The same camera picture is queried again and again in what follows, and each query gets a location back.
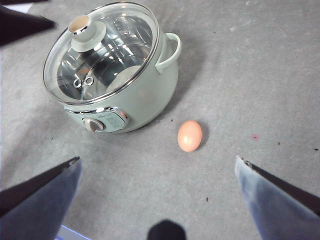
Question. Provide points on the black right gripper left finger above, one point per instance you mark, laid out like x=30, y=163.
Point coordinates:
x=37, y=205

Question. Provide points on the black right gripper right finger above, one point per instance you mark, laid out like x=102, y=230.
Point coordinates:
x=280, y=207

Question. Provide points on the brown egg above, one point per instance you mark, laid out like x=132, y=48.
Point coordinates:
x=189, y=136

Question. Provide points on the pale green electric pot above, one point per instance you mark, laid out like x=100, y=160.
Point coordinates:
x=150, y=100

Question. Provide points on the glass lid with green knob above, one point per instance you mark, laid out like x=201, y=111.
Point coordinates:
x=85, y=31

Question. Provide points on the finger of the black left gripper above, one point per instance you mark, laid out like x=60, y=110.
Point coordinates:
x=17, y=26

